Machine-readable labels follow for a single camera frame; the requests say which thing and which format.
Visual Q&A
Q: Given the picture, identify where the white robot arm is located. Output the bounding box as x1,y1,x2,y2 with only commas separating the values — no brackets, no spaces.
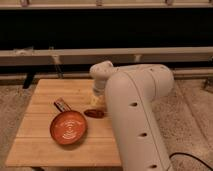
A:
90,61,174,171

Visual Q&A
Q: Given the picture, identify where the orange frying pan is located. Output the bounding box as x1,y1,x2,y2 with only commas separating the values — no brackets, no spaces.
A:
50,98,87,145

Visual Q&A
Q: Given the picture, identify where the wooden table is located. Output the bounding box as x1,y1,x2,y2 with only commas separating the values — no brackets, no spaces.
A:
6,79,120,167

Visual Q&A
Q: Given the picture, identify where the long grey rail beam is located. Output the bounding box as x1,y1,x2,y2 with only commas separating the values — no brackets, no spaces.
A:
0,46,213,66

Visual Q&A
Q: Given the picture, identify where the black cable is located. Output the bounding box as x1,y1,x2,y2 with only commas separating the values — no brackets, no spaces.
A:
169,152,213,171

